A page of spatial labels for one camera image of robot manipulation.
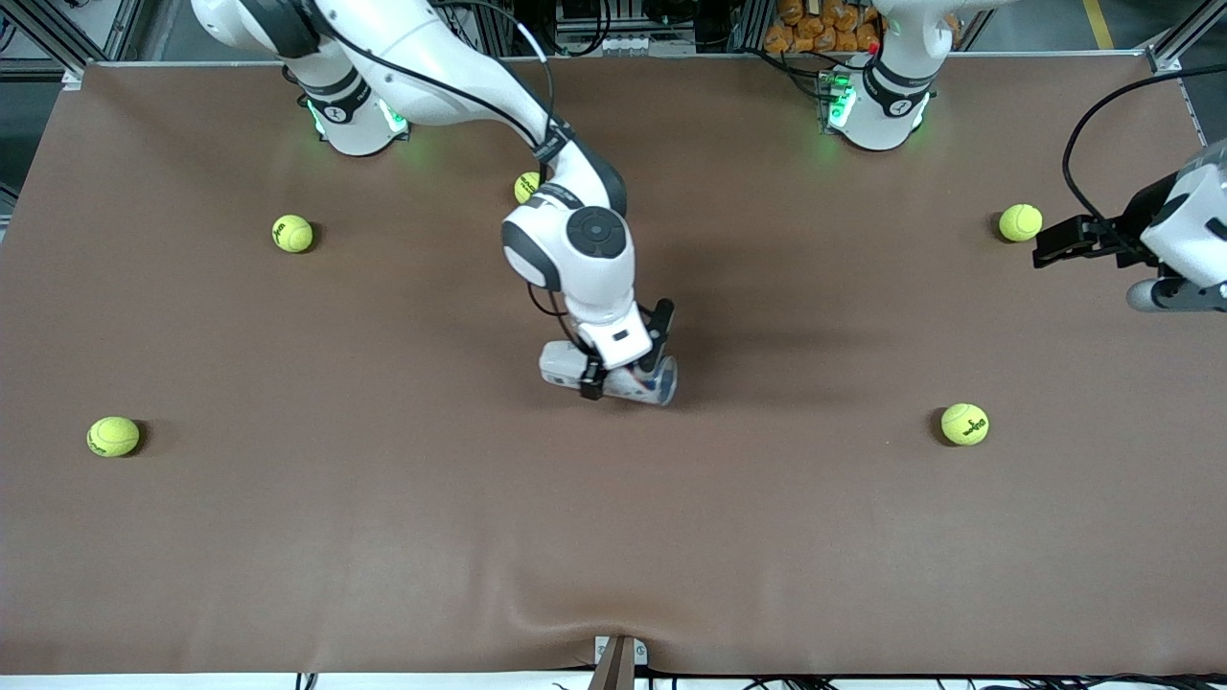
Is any metal table edge bracket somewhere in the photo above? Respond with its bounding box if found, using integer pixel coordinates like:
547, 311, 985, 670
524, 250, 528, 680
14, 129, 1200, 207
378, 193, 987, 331
588, 634, 650, 690

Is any aluminium frame post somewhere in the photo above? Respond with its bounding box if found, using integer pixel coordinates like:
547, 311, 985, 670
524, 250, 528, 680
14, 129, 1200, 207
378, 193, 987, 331
1144, 0, 1227, 78
0, 0, 92, 92

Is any orange mesh bag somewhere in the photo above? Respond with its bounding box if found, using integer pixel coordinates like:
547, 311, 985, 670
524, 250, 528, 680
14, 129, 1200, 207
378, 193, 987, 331
763, 0, 962, 56

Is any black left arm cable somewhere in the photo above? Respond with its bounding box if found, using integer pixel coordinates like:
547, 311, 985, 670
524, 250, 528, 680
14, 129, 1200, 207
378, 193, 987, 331
1061, 65, 1227, 231

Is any white power strip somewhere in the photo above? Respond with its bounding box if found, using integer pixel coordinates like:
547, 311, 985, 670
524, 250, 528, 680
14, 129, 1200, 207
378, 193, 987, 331
554, 33, 698, 58

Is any white and blue tennis can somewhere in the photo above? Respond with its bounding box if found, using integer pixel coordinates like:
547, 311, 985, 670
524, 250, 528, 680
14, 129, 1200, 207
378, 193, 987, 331
539, 341, 680, 407

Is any brown table mat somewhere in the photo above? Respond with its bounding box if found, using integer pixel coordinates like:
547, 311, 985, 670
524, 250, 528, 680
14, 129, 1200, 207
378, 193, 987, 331
0, 56, 1227, 678

